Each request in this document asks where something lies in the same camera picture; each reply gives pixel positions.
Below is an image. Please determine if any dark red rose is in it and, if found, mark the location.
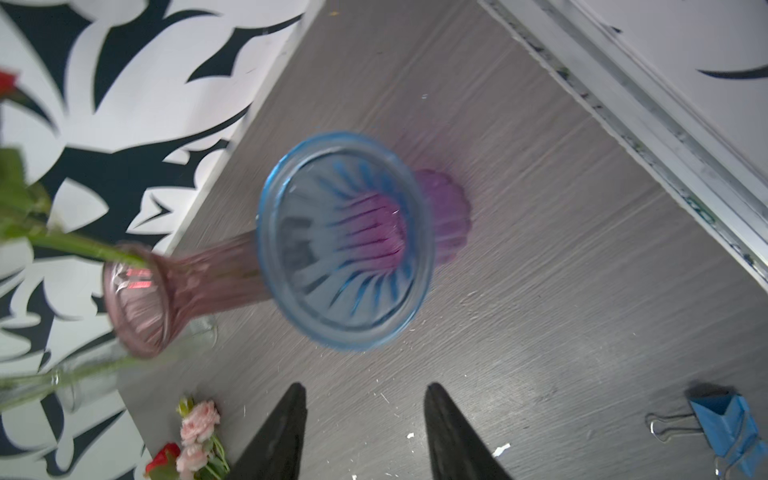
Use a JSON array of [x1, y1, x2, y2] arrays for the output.
[[144, 443, 181, 480]]

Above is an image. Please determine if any clear glass vase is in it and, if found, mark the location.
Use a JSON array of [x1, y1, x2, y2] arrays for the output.
[[1, 316, 218, 412]]

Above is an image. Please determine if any pink carnation stem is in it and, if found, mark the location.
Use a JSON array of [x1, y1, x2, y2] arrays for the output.
[[175, 397, 231, 480]]

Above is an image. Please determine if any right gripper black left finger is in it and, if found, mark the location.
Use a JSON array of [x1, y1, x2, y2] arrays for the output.
[[227, 382, 308, 480]]

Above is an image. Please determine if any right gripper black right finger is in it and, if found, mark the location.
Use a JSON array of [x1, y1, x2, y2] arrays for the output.
[[424, 383, 512, 480]]

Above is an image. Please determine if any dark red glass vase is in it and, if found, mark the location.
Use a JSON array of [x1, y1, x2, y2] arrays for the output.
[[102, 231, 271, 358]]

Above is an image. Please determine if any small blue object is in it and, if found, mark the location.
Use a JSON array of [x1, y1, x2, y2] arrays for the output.
[[644, 392, 768, 480]]

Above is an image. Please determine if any blue purple glass vase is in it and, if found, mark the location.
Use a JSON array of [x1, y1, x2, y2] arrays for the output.
[[256, 132, 472, 351]]

